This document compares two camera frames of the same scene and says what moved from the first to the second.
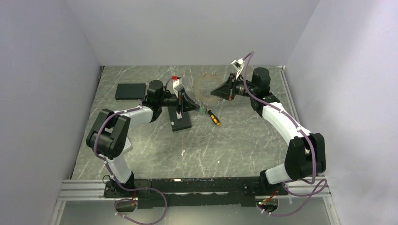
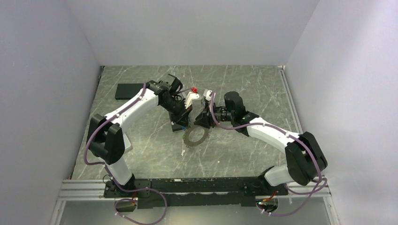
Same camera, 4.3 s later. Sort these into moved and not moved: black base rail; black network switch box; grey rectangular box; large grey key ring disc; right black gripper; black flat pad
Moved: right black gripper; large grey key ring disc
Not moved: black flat pad; black network switch box; black base rail; grey rectangular box
